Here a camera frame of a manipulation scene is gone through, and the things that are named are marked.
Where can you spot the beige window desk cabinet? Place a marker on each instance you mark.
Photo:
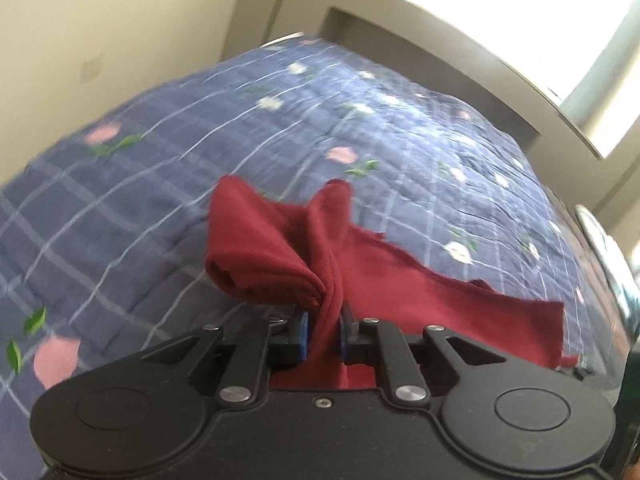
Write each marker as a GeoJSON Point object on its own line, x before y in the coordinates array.
{"type": "Point", "coordinates": [428, 51]}

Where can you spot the white wall socket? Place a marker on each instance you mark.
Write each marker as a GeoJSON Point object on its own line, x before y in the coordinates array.
{"type": "Point", "coordinates": [91, 69]}

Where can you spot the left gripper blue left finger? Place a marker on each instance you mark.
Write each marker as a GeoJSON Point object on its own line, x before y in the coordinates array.
{"type": "Point", "coordinates": [289, 335]}

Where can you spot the beige left wardrobe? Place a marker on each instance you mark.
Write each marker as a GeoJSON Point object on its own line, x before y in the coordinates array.
{"type": "Point", "coordinates": [256, 22]}

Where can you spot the window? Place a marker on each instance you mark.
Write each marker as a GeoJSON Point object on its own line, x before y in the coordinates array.
{"type": "Point", "coordinates": [583, 55]}

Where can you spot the light floral pillow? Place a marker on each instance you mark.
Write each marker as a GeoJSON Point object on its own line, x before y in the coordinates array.
{"type": "Point", "coordinates": [621, 279]}

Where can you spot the red long sleeve shirt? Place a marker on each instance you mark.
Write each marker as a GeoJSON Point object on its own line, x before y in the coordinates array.
{"type": "Point", "coordinates": [313, 256]}

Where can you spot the blue plaid floral quilt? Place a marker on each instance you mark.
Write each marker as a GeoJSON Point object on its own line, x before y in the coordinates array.
{"type": "Point", "coordinates": [105, 246]}

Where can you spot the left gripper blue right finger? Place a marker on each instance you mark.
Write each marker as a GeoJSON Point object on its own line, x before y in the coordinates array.
{"type": "Point", "coordinates": [358, 337]}

